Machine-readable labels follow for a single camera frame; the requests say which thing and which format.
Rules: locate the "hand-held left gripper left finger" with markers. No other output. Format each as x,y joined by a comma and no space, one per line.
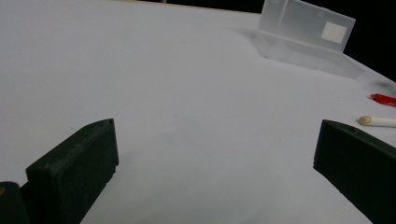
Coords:
74,168

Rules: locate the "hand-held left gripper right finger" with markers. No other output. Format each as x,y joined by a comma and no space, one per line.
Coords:
358,165

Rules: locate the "white pen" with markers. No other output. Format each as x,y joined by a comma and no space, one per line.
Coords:
378,121

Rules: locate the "red pen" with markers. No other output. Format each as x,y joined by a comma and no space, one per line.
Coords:
384,99

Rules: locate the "translucent plastic case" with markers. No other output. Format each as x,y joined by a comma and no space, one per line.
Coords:
299,21

